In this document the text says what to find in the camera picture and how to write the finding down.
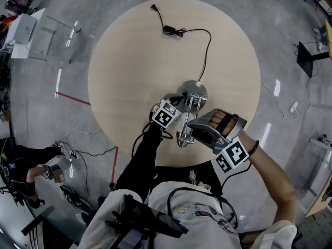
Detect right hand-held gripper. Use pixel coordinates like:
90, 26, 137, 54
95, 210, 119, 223
187, 108, 250, 175

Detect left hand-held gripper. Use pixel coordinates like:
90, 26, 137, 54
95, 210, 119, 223
149, 93, 186, 129

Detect silver metal desk lamp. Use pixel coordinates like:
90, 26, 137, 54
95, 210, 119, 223
175, 79, 209, 148

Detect person's left forearm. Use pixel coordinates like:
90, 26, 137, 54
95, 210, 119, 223
113, 121, 164, 205

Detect person's right forearm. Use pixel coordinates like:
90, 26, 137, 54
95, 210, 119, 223
237, 128, 299, 225

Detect person's right hand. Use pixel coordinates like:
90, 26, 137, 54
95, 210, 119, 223
208, 110, 236, 137

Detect person's black trousers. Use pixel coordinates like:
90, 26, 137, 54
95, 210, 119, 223
155, 164, 223, 195

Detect black wrist band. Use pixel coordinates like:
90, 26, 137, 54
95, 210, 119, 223
247, 139, 260, 156

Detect red floor tape line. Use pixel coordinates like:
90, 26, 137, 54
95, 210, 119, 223
54, 91, 119, 189

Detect black chest-mounted device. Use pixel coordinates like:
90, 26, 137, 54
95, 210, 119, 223
104, 193, 190, 240

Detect person's white printed shirt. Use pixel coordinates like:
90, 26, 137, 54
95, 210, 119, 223
77, 181, 298, 249

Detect light wooden table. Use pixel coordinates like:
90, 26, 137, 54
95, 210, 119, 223
304, 169, 332, 218

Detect black office chair base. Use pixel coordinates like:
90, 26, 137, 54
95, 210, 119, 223
59, 184, 93, 210

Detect white metal-legged table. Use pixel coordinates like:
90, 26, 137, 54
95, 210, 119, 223
10, 7, 81, 65

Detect white printer box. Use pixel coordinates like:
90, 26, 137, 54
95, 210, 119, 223
5, 12, 37, 47

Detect black power cord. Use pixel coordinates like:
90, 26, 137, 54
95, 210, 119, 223
150, 4, 212, 82

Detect white floor cable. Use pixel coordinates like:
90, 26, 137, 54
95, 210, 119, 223
260, 79, 311, 123

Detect black chest cable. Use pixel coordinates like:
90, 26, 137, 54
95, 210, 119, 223
167, 186, 239, 230

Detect black floor cable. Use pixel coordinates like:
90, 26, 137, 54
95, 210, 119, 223
59, 141, 119, 208

